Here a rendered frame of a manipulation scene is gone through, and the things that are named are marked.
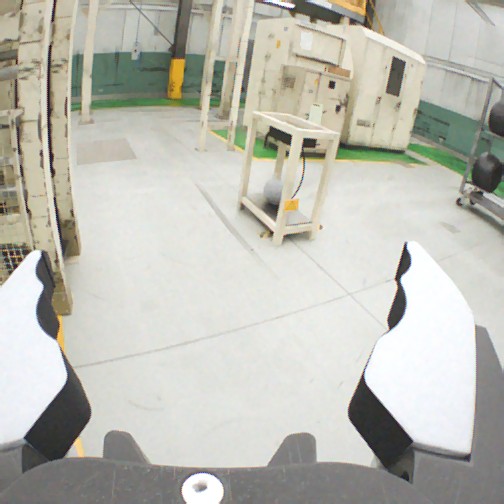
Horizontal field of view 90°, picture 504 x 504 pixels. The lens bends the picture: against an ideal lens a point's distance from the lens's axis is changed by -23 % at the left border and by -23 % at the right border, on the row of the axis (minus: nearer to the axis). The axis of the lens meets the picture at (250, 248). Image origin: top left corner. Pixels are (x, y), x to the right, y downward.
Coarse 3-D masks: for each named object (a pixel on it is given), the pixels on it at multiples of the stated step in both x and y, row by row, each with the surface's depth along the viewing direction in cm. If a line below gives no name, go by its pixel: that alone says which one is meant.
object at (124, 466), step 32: (128, 448) 4; (288, 448) 5; (32, 480) 3; (64, 480) 3; (96, 480) 4; (128, 480) 4; (160, 480) 4; (192, 480) 4; (224, 480) 4; (256, 480) 4; (288, 480) 4; (320, 480) 4; (352, 480) 4; (384, 480) 4
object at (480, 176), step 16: (496, 112) 300; (480, 128) 327; (496, 128) 310; (480, 160) 341; (496, 160) 328; (464, 176) 366; (480, 176) 344; (496, 176) 365; (464, 192) 373; (480, 192) 395; (496, 208) 355
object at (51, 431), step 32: (32, 256) 9; (0, 288) 8; (32, 288) 8; (0, 320) 7; (32, 320) 7; (0, 352) 6; (32, 352) 6; (0, 384) 5; (32, 384) 5; (64, 384) 5; (0, 416) 4; (32, 416) 5; (64, 416) 5; (0, 448) 4; (32, 448) 4; (64, 448) 5
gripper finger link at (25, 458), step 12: (24, 444) 4; (0, 456) 4; (12, 456) 4; (24, 456) 4; (36, 456) 4; (0, 468) 3; (12, 468) 4; (24, 468) 4; (0, 480) 3; (12, 480) 3; (0, 492) 3
